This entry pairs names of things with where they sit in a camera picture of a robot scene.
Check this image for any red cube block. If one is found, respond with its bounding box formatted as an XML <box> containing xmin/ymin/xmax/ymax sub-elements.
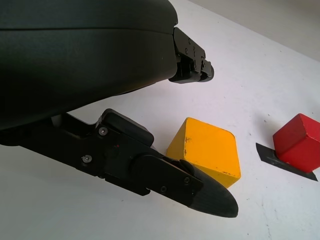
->
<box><xmin>272</xmin><ymin>113</ymin><xmax>320</xmax><ymax>174</ymax></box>

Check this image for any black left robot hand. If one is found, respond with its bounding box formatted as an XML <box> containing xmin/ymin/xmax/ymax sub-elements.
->
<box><xmin>0</xmin><ymin>0</ymin><xmax>240</xmax><ymax>219</ymax></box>

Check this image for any yellow cube block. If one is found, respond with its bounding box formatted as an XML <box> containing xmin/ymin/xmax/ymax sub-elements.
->
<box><xmin>166</xmin><ymin>116</ymin><xmax>242</xmax><ymax>190</ymax></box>

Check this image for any black tape strip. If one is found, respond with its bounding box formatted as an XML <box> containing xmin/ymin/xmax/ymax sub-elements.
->
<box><xmin>255</xmin><ymin>142</ymin><xmax>319</xmax><ymax>182</ymax></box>

